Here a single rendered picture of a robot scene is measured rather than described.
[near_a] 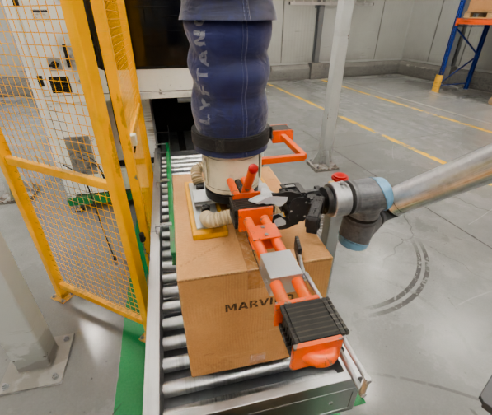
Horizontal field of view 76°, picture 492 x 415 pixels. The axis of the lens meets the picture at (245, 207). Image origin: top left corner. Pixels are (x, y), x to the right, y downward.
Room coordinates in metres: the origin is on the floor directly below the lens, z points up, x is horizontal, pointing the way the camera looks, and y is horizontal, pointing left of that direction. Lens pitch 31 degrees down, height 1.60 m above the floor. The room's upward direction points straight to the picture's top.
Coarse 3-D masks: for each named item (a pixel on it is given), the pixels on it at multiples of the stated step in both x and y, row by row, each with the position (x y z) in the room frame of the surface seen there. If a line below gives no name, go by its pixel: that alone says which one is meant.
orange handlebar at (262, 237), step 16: (288, 144) 1.11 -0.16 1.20; (272, 160) 0.96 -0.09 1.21; (288, 160) 0.97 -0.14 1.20; (304, 160) 0.98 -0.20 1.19; (272, 224) 0.57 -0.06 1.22; (256, 240) 0.51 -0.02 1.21; (272, 240) 0.52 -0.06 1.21; (272, 288) 0.39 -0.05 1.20; (304, 288) 0.38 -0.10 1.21; (320, 352) 0.26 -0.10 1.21; (336, 352) 0.26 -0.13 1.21
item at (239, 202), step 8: (248, 192) 0.69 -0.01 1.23; (256, 192) 0.69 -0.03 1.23; (232, 200) 0.65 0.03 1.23; (240, 200) 0.67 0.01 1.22; (232, 208) 0.62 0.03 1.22; (240, 208) 0.63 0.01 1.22; (248, 208) 0.61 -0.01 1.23; (256, 208) 0.61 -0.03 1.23; (264, 208) 0.61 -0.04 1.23; (272, 208) 0.62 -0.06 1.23; (232, 216) 0.64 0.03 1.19; (240, 216) 0.60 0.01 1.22; (248, 216) 0.60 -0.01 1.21; (256, 216) 0.61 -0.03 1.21; (272, 216) 0.62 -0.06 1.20; (240, 224) 0.60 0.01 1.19; (256, 224) 0.61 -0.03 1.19
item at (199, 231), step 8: (192, 184) 0.99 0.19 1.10; (200, 184) 0.94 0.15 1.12; (192, 200) 0.88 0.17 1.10; (192, 208) 0.84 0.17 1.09; (200, 208) 0.83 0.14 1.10; (208, 208) 0.79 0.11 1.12; (216, 208) 0.83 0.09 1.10; (192, 216) 0.79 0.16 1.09; (192, 224) 0.75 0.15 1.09; (200, 224) 0.74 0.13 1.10; (192, 232) 0.71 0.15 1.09; (200, 232) 0.71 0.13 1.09; (208, 232) 0.71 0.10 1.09; (216, 232) 0.71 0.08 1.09; (224, 232) 0.71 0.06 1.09
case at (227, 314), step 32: (192, 256) 0.63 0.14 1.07; (224, 256) 0.63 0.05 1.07; (256, 256) 0.63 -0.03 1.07; (320, 256) 0.63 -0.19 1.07; (192, 288) 0.55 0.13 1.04; (224, 288) 0.56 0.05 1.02; (256, 288) 0.58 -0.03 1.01; (320, 288) 0.62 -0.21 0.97; (192, 320) 0.54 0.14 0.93; (224, 320) 0.56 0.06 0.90; (256, 320) 0.58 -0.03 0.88; (192, 352) 0.54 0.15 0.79; (224, 352) 0.56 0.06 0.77; (256, 352) 0.58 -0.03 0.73
